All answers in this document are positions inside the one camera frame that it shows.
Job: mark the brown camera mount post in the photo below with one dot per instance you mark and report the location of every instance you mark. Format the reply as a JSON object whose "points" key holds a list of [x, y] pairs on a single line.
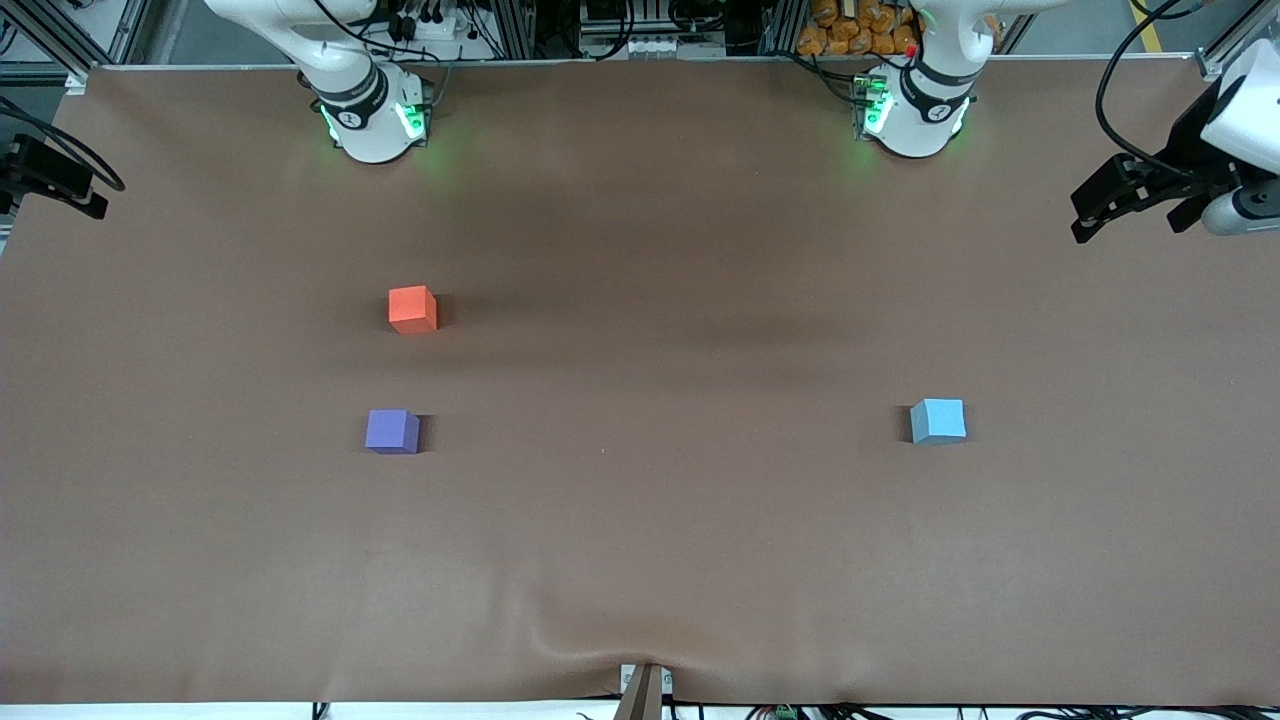
{"points": [[643, 695]]}

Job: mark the white terminal block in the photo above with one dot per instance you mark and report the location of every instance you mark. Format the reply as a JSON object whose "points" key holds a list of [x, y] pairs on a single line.
{"points": [[650, 46]]}

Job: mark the purple foam cube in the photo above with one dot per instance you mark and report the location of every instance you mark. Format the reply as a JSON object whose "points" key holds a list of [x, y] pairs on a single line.
{"points": [[391, 431]]}

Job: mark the aluminium frame profile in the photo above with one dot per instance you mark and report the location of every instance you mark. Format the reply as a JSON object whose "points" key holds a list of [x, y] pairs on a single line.
{"points": [[512, 28], [70, 35], [1235, 40], [783, 25]]}

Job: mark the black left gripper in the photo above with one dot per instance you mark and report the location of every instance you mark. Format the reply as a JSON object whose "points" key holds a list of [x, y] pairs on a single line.
{"points": [[1186, 142]]}

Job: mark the green plug connector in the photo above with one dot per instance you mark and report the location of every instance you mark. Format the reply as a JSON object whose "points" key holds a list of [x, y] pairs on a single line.
{"points": [[784, 713]]}

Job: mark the brown table cover mat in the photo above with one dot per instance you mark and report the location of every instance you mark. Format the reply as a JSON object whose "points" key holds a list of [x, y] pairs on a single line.
{"points": [[640, 520]]}

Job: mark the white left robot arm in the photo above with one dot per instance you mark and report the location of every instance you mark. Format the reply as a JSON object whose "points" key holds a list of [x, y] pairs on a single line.
{"points": [[930, 105]]}

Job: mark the light blue foam cube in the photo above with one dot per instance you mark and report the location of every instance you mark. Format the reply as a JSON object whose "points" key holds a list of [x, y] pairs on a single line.
{"points": [[938, 421]]}

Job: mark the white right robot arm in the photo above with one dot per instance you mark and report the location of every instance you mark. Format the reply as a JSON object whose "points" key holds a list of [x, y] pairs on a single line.
{"points": [[365, 110]]}

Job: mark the orange packets pile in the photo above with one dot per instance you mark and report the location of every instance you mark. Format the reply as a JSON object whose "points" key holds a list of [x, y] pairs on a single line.
{"points": [[858, 25]]}

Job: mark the white power strip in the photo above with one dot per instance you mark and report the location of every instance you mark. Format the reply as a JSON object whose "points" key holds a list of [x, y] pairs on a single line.
{"points": [[435, 28]]}

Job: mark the orange foam cube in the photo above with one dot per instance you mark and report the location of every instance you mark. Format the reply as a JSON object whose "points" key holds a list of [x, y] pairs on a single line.
{"points": [[411, 309]]}

